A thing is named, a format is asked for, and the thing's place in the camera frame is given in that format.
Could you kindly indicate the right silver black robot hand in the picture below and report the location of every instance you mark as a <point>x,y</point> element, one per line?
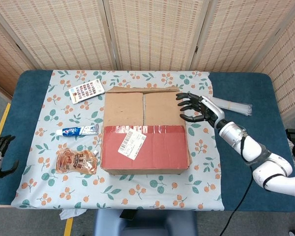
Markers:
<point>209,109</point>

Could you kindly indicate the brown cardboard box red top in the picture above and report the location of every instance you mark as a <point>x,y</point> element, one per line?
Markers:
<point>147,150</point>

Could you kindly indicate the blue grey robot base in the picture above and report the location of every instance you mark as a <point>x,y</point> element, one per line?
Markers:
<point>147,225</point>

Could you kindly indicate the blue padded table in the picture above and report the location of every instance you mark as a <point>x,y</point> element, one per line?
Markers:
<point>248,98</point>

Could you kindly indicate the orange brown snack pouch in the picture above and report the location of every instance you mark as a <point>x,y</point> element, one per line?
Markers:
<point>76,162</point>

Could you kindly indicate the blue white toothpaste tube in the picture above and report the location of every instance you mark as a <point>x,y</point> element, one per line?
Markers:
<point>76,130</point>

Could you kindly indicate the crumpled white paper scrap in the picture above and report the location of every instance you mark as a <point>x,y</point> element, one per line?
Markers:
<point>70,214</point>

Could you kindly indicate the woven rattan folding screen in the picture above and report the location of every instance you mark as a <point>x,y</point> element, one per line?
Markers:
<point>150,32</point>

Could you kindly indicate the floral fruit print tablecloth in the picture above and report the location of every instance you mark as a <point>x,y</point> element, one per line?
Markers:
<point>137,191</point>

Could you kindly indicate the flat black object under table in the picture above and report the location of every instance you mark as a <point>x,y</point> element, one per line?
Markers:
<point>127,214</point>

